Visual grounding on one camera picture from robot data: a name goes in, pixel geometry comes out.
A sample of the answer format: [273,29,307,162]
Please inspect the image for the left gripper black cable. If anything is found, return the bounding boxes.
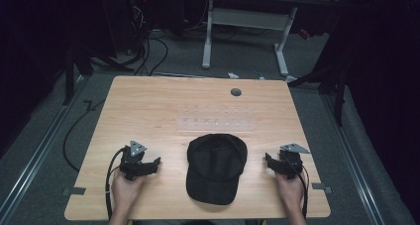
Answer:
[104,146,129,221]

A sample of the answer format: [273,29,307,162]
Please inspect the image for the person's right hand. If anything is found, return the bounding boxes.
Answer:
[274,171,306,213]

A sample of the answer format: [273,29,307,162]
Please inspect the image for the metal floor rail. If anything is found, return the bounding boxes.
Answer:
[0,73,89,219]
[321,93,386,225]

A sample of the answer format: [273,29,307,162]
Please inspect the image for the bundle of black cables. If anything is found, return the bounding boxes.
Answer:
[127,5,170,77]

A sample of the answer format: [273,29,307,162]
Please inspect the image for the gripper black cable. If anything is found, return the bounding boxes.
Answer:
[286,158,311,220]
[104,146,129,221]

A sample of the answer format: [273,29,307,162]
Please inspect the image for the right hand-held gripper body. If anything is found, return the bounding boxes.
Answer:
[277,143,312,180]

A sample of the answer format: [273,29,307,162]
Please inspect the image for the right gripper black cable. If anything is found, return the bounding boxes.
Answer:
[286,158,311,220]

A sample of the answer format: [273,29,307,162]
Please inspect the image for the person's left hand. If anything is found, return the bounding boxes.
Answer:
[110,168,147,216]

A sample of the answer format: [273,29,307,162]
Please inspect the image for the black baseball cap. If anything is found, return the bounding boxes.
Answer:
[185,133,249,206]

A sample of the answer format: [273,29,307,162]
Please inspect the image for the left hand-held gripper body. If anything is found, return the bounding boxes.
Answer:
[119,140,149,181]

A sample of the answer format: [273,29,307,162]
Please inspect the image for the black floor cable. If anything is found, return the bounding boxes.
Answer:
[61,98,107,173]

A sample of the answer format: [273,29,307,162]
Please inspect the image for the white metal desk frame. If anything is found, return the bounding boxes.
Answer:
[201,0,299,78]

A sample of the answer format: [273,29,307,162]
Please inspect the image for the clear tape patch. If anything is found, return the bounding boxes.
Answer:
[175,115,255,133]

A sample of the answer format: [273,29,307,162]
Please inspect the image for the grey tape piece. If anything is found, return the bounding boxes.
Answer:
[311,181,334,195]
[61,186,87,197]

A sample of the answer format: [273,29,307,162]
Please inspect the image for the black metal stand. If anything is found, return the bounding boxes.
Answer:
[286,53,349,128]
[61,36,135,107]

